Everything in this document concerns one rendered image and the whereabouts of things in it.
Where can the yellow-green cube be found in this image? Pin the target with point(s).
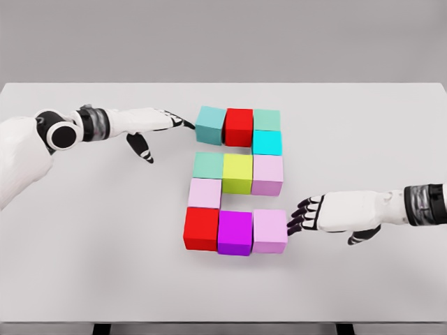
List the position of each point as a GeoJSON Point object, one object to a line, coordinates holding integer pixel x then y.
{"type": "Point", "coordinates": [237, 173]}

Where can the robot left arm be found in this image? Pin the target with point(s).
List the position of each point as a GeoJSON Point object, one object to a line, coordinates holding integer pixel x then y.
{"type": "Point", "coordinates": [52, 139]}

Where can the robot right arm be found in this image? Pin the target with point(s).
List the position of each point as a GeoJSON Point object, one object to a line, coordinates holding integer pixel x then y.
{"type": "Point", "coordinates": [412, 206]}

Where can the magenta purple cube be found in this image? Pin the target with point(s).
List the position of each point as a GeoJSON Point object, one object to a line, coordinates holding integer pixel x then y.
{"type": "Point", "coordinates": [234, 233]}

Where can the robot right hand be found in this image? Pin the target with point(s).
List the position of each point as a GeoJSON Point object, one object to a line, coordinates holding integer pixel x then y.
{"type": "Point", "coordinates": [340, 213]}

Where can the bright cyan cube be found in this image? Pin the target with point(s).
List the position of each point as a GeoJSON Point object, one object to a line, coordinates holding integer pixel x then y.
{"type": "Point", "coordinates": [267, 142]}

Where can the red cube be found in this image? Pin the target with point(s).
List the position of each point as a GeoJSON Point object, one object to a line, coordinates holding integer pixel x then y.
{"type": "Point", "coordinates": [202, 228]}
{"type": "Point", "coordinates": [238, 127]}

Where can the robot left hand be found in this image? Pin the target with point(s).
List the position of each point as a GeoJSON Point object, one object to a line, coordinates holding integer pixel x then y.
{"type": "Point", "coordinates": [150, 119]}

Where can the pale pink cube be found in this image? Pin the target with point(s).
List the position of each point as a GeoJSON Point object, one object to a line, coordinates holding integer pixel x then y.
{"type": "Point", "coordinates": [269, 231]}
{"type": "Point", "coordinates": [267, 174]}
{"type": "Point", "coordinates": [205, 193]}

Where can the teal cube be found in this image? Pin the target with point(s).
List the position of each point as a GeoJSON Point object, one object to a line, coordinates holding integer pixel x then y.
{"type": "Point", "coordinates": [209, 125]}

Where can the pale green cube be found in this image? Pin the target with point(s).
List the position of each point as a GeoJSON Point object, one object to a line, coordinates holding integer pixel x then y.
{"type": "Point", "coordinates": [209, 164]}
{"type": "Point", "coordinates": [267, 119]}

